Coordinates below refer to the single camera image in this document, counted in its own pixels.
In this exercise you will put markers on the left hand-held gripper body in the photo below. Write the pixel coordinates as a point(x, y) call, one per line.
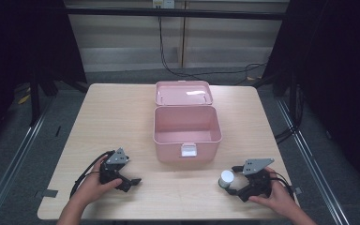
point(116, 159)

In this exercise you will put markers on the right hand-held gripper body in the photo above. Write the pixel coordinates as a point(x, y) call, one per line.
point(256, 182)

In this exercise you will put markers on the white round bottle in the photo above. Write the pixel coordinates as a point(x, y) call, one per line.
point(226, 179)

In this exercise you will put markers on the pink plastic box with lid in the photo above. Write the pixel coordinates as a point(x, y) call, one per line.
point(186, 125)

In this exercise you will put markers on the person's right hand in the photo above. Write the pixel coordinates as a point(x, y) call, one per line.
point(276, 195)

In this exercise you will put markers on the person's left hand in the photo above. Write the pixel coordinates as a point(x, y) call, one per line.
point(90, 187)

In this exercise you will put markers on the grey tape strip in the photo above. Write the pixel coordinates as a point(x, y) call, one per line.
point(47, 193)
point(297, 190)

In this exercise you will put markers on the black metal stand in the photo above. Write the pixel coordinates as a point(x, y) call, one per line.
point(35, 100)

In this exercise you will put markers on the yellow floor tape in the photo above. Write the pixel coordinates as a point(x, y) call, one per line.
point(24, 99)

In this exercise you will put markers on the black curtain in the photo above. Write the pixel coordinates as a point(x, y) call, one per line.
point(22, 47)
point(334, 78)

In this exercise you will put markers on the metal floor rail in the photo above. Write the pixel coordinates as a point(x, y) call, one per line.
point(312, 165)
point(9, 168)

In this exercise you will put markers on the black horizontal frame bar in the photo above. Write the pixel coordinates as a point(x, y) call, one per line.
point(175, 13)

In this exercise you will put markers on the white wall socket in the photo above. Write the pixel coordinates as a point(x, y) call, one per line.
point(163, 3)

